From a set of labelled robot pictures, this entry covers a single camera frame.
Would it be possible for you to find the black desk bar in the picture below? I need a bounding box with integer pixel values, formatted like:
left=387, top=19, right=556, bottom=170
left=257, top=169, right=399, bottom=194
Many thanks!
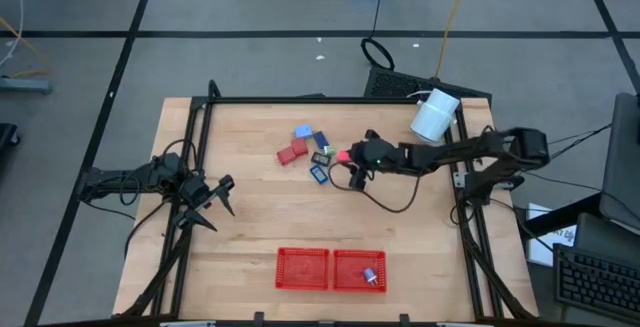
left=519, top=191, right=604, bottom=241

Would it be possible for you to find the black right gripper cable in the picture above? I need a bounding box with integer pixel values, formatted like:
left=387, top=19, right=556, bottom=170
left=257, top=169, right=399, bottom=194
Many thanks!
left=327, top=161, right=422, bottom=214

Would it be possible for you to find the white cylindrical device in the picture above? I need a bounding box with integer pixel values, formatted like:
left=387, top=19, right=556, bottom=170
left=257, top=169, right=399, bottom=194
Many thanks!
left=409, top=87, right=461, bottom=144

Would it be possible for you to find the grey monitor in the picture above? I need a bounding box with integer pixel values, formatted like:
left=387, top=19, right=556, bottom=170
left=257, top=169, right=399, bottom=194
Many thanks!
left=598, top=91, right=640, bottom=233

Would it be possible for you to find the white paper sheet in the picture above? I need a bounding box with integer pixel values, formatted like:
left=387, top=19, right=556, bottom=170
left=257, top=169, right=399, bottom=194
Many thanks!
left=525, top=201, right=579, bottom=268

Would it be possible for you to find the dark grey monitor base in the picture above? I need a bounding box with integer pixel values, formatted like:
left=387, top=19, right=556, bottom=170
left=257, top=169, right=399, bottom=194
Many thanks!
left=573, top=211, right=640, bottom=263

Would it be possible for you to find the red block pair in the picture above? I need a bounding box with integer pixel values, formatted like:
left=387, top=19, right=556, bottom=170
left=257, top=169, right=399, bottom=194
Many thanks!
left=275, top=145, right=298, bottom=167

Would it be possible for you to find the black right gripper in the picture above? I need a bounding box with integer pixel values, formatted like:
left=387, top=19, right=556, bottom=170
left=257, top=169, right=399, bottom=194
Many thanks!
left=349, top=128, right=405, bottom=191

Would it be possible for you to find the black perforated box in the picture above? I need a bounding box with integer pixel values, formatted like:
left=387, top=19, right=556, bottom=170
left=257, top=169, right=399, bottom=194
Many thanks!
left=363, top=65, right=494, bottom=108

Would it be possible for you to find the black computer keyboard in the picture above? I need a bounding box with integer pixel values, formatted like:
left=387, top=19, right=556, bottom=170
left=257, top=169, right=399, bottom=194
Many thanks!
left=552, top=243, right=640, bottom=324

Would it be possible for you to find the black cable with loop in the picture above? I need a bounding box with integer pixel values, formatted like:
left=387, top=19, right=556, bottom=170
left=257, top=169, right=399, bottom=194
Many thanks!
left=359, top=0, right=396, bottom=72

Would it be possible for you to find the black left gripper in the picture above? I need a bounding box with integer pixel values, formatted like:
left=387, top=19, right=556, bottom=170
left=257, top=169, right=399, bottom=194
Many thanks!
left=173, top=169, right=236, bottom=233

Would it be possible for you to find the thin yellow floor cable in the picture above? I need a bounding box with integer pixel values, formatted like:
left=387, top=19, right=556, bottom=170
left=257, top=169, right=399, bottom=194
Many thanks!
left=0, top=16, right=51, bottom=79

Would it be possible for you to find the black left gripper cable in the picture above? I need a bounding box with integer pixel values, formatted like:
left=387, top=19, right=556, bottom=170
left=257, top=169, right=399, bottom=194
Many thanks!
left=159, top=138, right=200, bottom=173

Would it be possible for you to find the grey floor base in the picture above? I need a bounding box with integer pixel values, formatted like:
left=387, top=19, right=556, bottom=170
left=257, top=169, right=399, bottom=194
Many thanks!
left=0, top=76, right=54, bottom=96

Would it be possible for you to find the long yellow cable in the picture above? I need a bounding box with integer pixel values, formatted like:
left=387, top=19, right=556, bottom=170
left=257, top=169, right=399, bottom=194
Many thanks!
left=433, top=0, right=474, bottom=79

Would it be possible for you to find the black aluminium table frame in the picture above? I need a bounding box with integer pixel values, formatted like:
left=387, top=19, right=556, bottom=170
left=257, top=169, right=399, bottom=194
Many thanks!
left=112, top=79, right=539, bottom=321

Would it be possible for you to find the black arm base cable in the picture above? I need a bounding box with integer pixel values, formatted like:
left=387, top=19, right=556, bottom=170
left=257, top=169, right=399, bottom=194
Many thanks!
left=123, top=199, right=169, bottom=259

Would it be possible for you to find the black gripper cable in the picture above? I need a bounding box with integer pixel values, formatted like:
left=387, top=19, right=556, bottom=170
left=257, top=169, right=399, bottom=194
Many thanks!
left=159, top=138, right=200, bottom=173
left=327, top=161, right=422, bottom=214

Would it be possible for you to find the small blue-framed digital display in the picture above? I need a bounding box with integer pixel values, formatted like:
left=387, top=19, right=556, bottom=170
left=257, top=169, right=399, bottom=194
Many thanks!
left=308, top=164, right=330, bottom=185

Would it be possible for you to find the red slotted plastic basket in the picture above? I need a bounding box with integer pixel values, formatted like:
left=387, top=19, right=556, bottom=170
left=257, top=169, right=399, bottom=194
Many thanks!
left=331, top=249, right=388, bottom=294
left=274, top=246, right=332, bottom=291

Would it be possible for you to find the thin white cable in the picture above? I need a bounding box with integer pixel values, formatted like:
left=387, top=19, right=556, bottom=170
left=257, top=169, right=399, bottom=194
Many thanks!
left=0, top=0, right=25, bottom=68

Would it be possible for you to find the black floor object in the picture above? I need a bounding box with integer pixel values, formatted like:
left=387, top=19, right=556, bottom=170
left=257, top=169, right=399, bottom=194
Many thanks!
left=0, top=122, right=21, bottom=163

